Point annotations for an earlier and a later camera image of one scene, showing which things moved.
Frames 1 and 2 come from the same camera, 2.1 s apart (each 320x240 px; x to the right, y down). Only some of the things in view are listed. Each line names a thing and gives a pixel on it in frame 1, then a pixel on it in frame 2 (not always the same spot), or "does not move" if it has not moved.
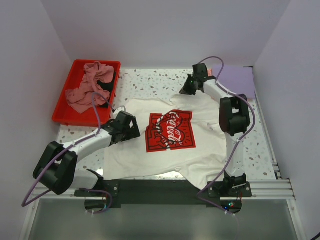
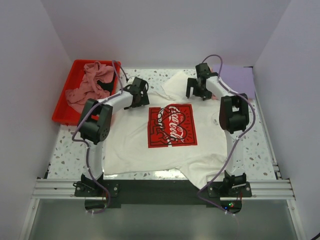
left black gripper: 133,132 → 143,101
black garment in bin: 108,87 does not move
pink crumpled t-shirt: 89,95 does not move
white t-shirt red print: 181,135 does not move
